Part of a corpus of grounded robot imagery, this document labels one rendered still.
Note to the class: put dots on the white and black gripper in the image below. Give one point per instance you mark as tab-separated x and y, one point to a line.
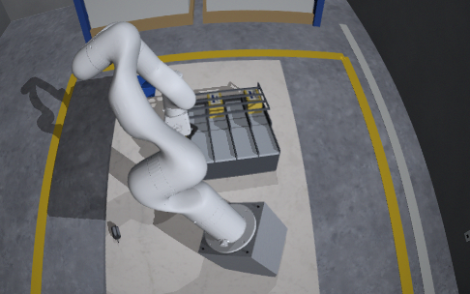
181	123

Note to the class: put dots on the blue open bin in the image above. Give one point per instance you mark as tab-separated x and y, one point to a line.
148	89

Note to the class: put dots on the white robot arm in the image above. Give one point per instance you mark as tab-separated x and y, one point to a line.
180	165

